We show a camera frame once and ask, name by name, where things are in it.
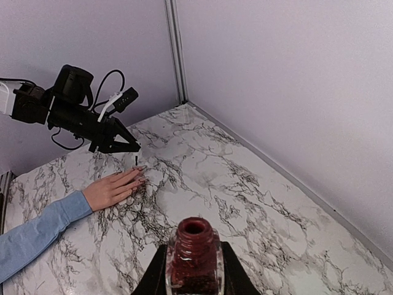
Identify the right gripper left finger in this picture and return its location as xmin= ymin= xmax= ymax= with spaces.
xmin=131 ymin=245 xmax=167 ymax=295

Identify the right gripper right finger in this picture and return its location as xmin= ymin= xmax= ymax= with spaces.
xmin=221 ymin=242 xmax=261 ymax=295

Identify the white cap with brush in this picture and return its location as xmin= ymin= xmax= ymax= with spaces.
xmin=133 ymin=144 xmax=142 ymax=166

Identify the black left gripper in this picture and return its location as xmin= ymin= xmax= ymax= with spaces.
xmin=88 ymin=117 xmax=141 ymax=153

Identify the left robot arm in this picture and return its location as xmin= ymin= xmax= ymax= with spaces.
xmin=1 ymin=65 xmax=141 ymax=154

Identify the mannequin hand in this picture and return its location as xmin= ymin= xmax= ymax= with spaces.
xmin=82 ymin=166 xmax=147 ymax=212

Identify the blue sleeved forearm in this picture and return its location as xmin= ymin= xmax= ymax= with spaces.
xmin=1 ymin=191 xmax=92 ymax=283

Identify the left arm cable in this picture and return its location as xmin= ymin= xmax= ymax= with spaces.
xmin=50 ymin=69 xmax=126 ymax=151

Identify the red nail polish bottle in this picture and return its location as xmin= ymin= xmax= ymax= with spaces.
xmin=165 ymin=217 xmax=225 ymax=294

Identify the right aluminium frame post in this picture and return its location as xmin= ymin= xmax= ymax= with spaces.
xmin=164 ymin=0 xmax=189 ymax=104

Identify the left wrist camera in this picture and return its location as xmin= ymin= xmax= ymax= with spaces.
xmin=98 ymin=87 xmax=139 ymax=122

